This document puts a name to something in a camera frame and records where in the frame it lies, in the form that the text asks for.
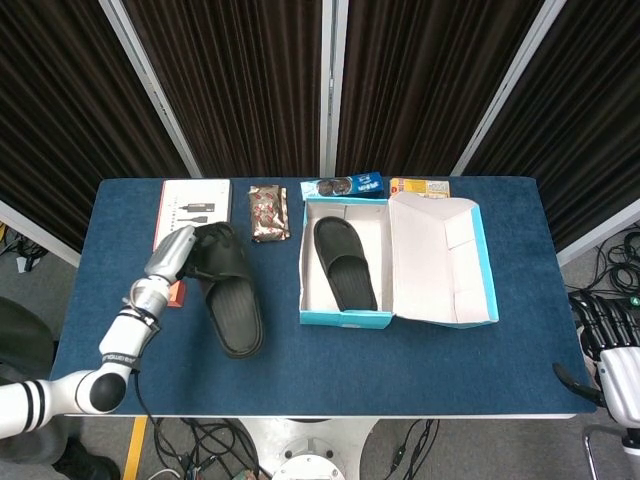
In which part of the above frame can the black floor cable bundle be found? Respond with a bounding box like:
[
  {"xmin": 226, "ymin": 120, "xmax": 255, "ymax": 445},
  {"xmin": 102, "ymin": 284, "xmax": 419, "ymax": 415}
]
[
  {"xmin": 594, "ymin": 224, "xmax": 640, "ymax": 296},
  {"xmin": 152, "ymin": 417, "xmax": 261, "ymax": 480},
  {"xmin": 0, "ymin": 224, "xmax": 49, "ymax": 274}
]

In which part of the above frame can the dark ribbed partition panel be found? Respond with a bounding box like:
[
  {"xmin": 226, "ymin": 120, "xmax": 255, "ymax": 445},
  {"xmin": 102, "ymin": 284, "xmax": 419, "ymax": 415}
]
[
  {"xmin": 122, "ymin": 0, "xmax": 326, "ymax": 179},
  {"xmin": 462, "ymin": 0, "xmax": 640, "ymax": 251},
  {"xmin": 335, "ymin": 0, "xmax": 544, "ymax": 177},
  {"xmin": 0, "ymin": 0, "xmax": 191, "ymax": 254}
]

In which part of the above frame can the metal chair frame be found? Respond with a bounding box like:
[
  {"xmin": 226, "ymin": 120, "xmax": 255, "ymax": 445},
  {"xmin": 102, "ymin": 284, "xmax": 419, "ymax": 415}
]
[{"xmin": 583, "ymin": 423, "xmax": 640, "ymax": 480}]

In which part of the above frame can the white cable product box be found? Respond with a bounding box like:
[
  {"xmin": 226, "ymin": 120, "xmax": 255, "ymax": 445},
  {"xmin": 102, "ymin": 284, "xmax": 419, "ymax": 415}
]
[{"xmin": 152, "ymin": 178, "xmax": 234, "ymax": 254}]

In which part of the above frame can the white partition bottom rail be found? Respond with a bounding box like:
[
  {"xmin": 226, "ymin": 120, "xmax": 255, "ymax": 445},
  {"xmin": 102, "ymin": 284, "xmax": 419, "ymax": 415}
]
[
  {"xmin": 0, "ymin": 199, "xmax": 82, "ymax": 269},
  {"xmin": 554, "ymin": 197, "xmax": 640, "ymax": 268}
]

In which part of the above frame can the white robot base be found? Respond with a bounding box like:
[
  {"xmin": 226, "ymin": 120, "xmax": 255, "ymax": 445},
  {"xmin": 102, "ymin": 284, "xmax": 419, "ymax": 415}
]
[{"xmin": 234, "ymin": 417, "xmax": 381, "ymax": 480}]

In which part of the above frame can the brown foil snack packet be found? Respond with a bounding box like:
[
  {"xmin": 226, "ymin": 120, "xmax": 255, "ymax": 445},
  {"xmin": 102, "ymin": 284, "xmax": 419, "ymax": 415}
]
[{"xmin": 248, "ymin": 184, "xmax": 292, "ymax": 244}]

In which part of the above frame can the light blue shoe box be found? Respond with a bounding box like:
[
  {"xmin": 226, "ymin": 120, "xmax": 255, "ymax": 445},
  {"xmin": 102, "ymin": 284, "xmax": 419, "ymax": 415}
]
[{"xmin": 298, "ymin": 192, "xmax": 500, "ymax": 331}]

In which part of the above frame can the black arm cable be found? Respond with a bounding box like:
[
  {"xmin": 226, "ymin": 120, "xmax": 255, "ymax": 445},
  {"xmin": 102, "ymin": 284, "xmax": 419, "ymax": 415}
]
[{"xmin": 129, "ymin": 367, "xmax": 157, "ymax": 420}]

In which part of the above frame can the blue cookie package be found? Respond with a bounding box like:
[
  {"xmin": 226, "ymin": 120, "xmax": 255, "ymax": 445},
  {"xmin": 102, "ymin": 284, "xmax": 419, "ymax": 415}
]
[{"xmin": 299, "ymin": 171, "xmax": 385, "ymax": 202}]

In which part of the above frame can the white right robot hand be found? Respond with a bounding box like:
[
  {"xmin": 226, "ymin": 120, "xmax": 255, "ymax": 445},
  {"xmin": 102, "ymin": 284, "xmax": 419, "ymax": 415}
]
[{"xmin": 552, "ymin": 289, "xmax": 640, "ymax": 426}]

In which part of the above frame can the yellow floor tape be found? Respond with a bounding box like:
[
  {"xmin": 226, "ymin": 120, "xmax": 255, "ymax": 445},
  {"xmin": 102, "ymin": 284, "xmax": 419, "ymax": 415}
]
[{"xmin": 122, "ymin": 417, "xmax": 149, "ymax": 480}]

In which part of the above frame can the black rubber slipper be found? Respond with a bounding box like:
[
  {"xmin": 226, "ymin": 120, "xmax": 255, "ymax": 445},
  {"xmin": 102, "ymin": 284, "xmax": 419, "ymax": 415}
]
[
  {"xmin": 187, "ymin": 222, "xmax": 265, "ymax": 359},
  {"xmin": 313, "ymin": 216, "xmax": 379, "ymax": 312}
]

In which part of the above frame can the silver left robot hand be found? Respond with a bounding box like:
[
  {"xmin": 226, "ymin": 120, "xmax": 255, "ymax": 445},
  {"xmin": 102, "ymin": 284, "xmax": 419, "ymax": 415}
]
[{"xmin": 143, "ymin": 223, "xmax": 221, "ymax": 284}]

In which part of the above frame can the yellow snack packet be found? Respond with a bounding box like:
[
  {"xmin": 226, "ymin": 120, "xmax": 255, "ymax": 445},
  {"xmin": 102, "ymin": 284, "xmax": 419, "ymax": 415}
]
[{"xmin": 389, "ymin": 177, "xmax": 451, "ymax": 199}]

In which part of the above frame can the white partition post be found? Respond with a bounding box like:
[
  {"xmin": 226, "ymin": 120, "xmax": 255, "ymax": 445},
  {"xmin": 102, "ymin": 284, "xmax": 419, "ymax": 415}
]
[
  {"xmin": 98, "ymin": 0, "xmax": 204, "ymax": 180},
  {"xmin": 449, "ymin": 0, "xmax": 569, "ymax": 177},
  {"xmin": 319, "ymin": 0, "xmax": 350, "ymax": 179}
]

